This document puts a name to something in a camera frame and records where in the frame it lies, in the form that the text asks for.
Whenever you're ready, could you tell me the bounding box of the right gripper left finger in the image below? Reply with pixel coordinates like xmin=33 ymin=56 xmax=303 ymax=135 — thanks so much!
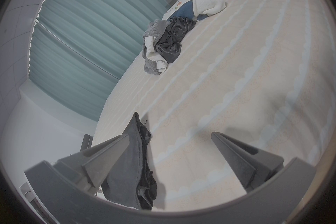
xmin=56 ymin=134 xmax=130 ymax=190

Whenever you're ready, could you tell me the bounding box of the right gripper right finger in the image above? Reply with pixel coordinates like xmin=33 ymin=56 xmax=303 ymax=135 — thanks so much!
xmin=211 ymin=132 xmax=285 ymax=190

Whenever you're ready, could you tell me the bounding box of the black T-shirt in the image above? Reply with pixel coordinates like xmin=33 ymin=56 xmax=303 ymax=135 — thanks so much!
xmin=101 ymin=112 xmax=158 ymax=210

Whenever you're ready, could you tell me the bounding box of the pile of clothes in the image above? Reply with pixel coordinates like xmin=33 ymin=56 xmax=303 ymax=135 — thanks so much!
xmin=142 ymin=0 xmax=227 ymax=76

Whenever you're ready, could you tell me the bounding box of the black chest of drawers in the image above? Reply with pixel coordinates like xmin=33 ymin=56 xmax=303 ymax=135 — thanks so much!
xmin=80 ymin=134 xmax=94 ymax=152

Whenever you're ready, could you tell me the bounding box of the bed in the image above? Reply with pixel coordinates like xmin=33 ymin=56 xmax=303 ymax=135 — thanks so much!
xmin=93 ymin=0 xmax=336 ymax=211

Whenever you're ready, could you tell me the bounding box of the blue-green curtain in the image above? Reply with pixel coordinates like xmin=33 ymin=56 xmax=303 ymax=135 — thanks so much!
xmin=35 ymin=0 xmax=172 ymax=79
xmin=27 ymin=22 xmax=119 ymax=122

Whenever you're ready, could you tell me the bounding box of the white printed pillow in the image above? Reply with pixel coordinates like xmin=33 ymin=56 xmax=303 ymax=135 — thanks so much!
xmin=162 ymin=0 xmax=217 ymax=20

